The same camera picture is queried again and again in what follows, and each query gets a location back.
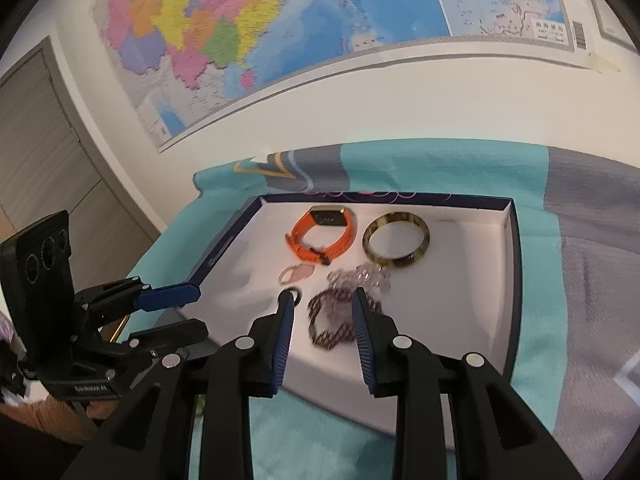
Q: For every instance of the patterned cloth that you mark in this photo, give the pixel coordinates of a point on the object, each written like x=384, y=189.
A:
x=10, y=360

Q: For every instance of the colourful wall map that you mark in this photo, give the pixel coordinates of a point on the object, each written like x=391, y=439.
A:
x=350, y=10

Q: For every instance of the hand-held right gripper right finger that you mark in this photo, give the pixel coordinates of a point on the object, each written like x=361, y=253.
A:
x=362, y=340

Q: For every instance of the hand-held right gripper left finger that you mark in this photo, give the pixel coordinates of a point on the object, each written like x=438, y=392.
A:
x=282, y=340

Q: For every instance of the white wall outlet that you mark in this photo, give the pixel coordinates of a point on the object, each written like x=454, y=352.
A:
x=617, y=25

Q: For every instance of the orange smart watch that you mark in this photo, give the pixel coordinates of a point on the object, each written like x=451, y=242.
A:
x=302, y=227

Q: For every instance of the person's left hand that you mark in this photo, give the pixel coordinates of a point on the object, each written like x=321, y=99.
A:
x=55, y=415

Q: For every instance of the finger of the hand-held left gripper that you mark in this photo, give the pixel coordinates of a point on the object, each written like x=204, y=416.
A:
x=170, y=295
x=175, y=335

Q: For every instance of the clear tape piece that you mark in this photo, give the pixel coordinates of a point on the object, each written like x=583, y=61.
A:
x=605, y=62

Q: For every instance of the grey wooden door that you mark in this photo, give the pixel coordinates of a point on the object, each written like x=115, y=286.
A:
x=45, y=150

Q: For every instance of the navy patterned box tray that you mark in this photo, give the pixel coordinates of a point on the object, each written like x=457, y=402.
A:
x=450, y=300

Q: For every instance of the tortoiseshell bangle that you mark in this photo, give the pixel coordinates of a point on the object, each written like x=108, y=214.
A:
x=370, y=250

